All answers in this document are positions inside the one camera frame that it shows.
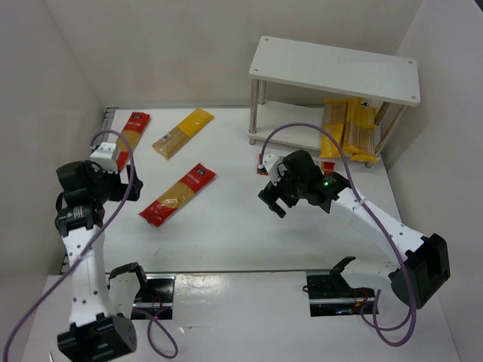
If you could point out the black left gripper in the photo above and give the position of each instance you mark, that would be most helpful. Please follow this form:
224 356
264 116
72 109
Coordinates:
128 185

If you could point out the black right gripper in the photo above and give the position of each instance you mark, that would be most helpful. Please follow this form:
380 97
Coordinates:
275 192

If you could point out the yellow spaghetti bag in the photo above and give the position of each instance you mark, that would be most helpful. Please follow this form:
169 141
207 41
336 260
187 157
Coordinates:
180 135

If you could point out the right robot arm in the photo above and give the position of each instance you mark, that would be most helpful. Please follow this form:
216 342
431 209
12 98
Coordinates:
418 264

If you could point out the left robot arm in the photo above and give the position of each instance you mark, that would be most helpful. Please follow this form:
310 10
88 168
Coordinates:
100 325

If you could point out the red orange pasta box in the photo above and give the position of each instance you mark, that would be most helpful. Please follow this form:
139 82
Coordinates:
297 165

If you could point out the yellow pasta bag shelf right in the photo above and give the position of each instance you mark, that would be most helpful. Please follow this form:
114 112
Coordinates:
358 135

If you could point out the yellow pasta bag shelf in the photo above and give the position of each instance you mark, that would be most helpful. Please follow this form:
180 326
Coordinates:
358 135
333 122

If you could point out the yellow pasta bag shelf left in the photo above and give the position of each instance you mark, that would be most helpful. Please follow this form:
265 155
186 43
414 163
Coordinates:
333 122

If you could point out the white two-tier shelf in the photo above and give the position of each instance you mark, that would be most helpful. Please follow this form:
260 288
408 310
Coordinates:
377 79

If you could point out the red spaghetti bag far left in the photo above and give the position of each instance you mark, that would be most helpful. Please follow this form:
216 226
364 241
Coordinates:
132 132

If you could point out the red spaghetti bag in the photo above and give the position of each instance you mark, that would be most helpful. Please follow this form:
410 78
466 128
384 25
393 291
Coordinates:
132 132
184 190

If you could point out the red spaghetti bag centre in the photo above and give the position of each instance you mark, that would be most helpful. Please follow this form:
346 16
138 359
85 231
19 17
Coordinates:
184 190

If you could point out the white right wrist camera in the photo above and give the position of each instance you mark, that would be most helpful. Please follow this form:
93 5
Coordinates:
274 167

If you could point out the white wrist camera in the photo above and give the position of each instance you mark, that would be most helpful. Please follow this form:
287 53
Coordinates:
105 156
274 167

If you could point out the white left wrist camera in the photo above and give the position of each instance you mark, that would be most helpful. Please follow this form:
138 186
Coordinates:
105 156

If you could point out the aluminium table edge rail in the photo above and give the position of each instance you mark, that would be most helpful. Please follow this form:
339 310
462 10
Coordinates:
108 117

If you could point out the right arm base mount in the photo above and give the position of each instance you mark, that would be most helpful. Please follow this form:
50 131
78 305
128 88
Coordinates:
328 300

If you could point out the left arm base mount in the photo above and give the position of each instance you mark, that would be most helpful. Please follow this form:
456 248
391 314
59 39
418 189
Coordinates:
156 298

